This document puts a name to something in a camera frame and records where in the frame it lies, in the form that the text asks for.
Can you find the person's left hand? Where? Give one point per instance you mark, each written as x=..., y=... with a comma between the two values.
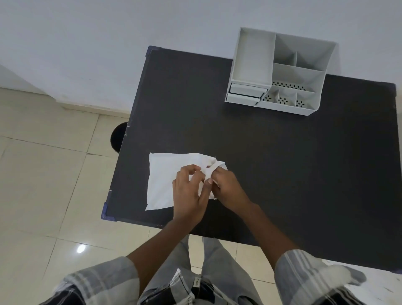
x=185, y=201

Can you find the person's right hand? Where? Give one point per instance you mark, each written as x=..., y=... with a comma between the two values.
x=229, y=193

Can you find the person's right fingers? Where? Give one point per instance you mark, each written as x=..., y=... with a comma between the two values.
x=217, y=176

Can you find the person's left thumb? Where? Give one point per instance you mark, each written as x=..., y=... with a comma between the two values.
x=206, y=190

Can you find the white cloth napkin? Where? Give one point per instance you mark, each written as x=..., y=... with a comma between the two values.
x=161, y=182

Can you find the person's left forearm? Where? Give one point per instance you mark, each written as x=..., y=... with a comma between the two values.
x=160, y=251

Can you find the person's right forearm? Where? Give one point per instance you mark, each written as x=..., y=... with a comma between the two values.
x=270, y=234

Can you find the grey trousers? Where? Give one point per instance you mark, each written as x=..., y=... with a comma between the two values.
x=219, y=260

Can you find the black round stool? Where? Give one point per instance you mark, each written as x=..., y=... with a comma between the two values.
x=119, y=138

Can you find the blue table corner guard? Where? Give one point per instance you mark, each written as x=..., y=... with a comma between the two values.
x=106, y=214
x=153, y=51

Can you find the white plastic desk organizer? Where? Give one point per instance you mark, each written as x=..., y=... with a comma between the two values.
x=298, y=81

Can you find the grey plaid shirt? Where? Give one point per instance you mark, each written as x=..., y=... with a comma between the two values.
x=301, y=276

